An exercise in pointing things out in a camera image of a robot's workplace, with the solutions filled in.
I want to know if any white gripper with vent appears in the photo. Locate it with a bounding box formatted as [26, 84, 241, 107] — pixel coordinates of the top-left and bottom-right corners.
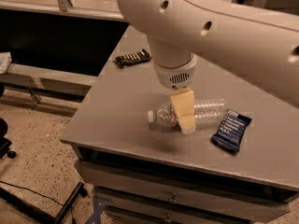
[153, 53, 197, 134]

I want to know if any clear plastic water bottle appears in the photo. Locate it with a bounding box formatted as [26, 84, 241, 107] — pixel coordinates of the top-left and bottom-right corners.
[148, 98, 227, 128]

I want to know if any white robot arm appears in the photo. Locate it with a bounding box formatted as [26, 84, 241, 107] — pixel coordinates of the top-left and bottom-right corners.
[118, 0, 299, 133]

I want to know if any blue snack bar packet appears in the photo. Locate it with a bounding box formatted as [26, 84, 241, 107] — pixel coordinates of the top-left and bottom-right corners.
[210, 109, 251, 153]

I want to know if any dark chocolate bar wrapper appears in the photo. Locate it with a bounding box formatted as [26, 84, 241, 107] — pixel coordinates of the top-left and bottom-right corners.
[115, 49, 151, 68]

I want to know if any grey drawer cabinet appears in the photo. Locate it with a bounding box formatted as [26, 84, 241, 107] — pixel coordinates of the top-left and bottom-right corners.
[59, 25, 299, 224]

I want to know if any grey low bench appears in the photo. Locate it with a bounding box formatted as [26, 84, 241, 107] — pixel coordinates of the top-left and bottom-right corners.
[0, 63, 97, 102]

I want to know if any white object on bench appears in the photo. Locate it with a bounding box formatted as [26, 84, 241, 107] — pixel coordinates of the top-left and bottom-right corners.
[0, 52, 11, 75]

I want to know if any black office chair base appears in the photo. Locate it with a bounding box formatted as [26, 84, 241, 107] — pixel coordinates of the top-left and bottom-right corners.
[0, 82, 18, 161]

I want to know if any black stand leg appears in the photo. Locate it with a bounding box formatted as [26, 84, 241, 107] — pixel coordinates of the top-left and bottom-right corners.
[0, 181, 89, 224]

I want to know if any metal railing frame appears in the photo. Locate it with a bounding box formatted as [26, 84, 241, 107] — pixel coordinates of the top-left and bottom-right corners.
[0, 0, 124, 21]

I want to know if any black floor cable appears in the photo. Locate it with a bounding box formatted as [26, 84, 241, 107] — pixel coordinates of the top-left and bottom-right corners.
[0, 179, 65, 207]

